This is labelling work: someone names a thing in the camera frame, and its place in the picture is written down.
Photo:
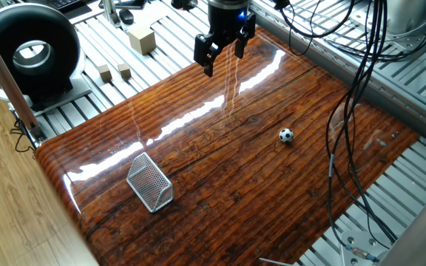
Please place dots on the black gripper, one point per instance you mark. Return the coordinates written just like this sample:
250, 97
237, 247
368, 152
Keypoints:
228, 18

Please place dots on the small black white soccer ball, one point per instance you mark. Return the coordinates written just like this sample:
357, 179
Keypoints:
286, 135

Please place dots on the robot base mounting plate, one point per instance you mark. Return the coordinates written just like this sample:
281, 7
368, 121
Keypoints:
361, 240

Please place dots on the small black device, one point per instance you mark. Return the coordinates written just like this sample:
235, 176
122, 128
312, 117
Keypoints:
183, 3

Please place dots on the large wooden cube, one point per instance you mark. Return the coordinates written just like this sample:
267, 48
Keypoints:
142, 40

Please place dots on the black computer mouse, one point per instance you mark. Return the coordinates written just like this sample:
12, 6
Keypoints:
126, 16

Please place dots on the small wooden cube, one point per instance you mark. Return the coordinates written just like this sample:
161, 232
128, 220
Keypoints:
124, 71
105, 73

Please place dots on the black flat device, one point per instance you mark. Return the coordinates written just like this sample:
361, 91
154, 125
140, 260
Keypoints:
124, 3

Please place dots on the grey aluminium beam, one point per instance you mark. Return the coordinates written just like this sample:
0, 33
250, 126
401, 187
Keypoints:
346, 70

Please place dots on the glossy brown wooden board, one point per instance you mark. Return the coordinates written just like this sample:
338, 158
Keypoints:
235, 184

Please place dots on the black keyboard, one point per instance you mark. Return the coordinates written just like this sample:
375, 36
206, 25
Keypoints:
63, 3

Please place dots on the short aluminium post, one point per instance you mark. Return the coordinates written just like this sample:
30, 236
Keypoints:
111, 13

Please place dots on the silver cylinder pedestal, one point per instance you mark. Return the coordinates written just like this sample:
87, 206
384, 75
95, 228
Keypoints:
409, 14

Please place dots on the brown frame post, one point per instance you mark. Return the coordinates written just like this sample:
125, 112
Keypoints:
2, 74

